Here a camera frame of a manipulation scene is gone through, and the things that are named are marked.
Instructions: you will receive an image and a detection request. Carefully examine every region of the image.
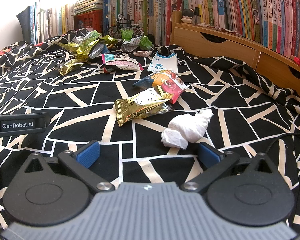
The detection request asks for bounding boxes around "white tissue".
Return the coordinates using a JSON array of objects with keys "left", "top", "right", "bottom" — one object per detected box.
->
[{"left": 161, "top": 109, "right": 213, "bottom": 150}]

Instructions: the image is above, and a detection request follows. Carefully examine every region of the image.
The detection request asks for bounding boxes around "gold foil snack wrapper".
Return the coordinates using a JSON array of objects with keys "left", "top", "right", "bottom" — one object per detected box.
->
[{"left": 114, "top": 86, "right": 173, "bottom": 127}]

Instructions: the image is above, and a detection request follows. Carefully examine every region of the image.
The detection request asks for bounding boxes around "macaron cookie snack packet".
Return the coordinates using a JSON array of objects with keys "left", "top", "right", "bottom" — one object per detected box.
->
[{"left": 133, "top": 70, "right": 188, "bottom": 104}]

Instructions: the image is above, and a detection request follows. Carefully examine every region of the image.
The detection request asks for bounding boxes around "white blue paper bag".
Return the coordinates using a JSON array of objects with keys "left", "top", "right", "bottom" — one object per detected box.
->
[{"left": 147, "top": 53, "right": 178, "bottom": 73}]

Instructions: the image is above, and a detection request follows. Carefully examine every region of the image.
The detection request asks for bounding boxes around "stack of flat books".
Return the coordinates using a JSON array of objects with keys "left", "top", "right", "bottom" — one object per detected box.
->
[{"left": 74, "top": 0, "right": 103, "bottom": 15}]

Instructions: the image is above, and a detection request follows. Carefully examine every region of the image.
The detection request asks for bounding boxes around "row of upright books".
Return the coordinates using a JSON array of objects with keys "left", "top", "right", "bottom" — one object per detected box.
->
[{"left": 17, "top": 0, "right": 300, "bottom": 60}]

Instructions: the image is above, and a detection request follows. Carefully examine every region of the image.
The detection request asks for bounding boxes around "black white patterned cloth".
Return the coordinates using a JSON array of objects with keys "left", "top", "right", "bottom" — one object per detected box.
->
[{"left": 0, "top": 34, "right": 300, "bottom": 232}]

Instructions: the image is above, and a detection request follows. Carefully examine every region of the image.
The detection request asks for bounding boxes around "pink white snack packet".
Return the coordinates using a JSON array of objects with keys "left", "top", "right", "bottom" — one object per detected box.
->
[{"left": 102, "top": 54, "right": 143, "bottom": 73}]

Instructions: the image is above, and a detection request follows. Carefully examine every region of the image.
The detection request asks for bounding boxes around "yellow green foil wrapper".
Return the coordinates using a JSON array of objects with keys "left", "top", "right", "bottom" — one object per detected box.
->
[{"left": 56, "top": 30, "right": 118, "bottom": 76}]

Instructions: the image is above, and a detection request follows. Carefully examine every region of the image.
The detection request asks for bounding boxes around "small pink candy packet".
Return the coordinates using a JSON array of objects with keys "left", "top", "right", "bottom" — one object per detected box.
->
[{"left": 133, "top": 50, "right": 152, "bottom": 57}]

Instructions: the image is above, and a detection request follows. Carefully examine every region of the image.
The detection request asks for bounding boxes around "wooden drawer shelf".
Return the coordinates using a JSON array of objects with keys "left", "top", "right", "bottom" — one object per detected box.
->
[{"left": 171, "top": 11, "right": 300, "bottom": 95}]

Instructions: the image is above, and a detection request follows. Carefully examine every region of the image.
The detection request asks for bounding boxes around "crumpled green wrapper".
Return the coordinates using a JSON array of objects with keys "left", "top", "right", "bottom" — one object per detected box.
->
[{"left": 121, "top": 29, "right": 153, "bottom": 53}]

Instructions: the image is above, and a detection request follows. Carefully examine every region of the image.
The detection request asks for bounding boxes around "miniature black bicycle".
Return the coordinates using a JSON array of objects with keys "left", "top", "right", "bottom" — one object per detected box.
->
[{"left": 107, "top": 14, "right": 143, "bottom": 39}]

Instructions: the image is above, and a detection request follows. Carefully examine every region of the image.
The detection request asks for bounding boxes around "red plastic crate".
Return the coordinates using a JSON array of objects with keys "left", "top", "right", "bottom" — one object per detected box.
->
[{"left": 74, "top": 9, "right": 103, "bottom": 33}]

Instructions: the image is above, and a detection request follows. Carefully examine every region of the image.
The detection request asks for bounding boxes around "small figurine black hair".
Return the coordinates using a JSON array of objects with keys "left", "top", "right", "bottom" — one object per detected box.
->
[{"left": 181, "top": 9, "right": 193, "bottom": 24}]

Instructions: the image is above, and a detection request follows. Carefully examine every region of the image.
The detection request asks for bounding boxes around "black cable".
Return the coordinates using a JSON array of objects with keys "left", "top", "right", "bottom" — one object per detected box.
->
[{"left": 264, "top": 132, "right": 300, "bottom": 156}]

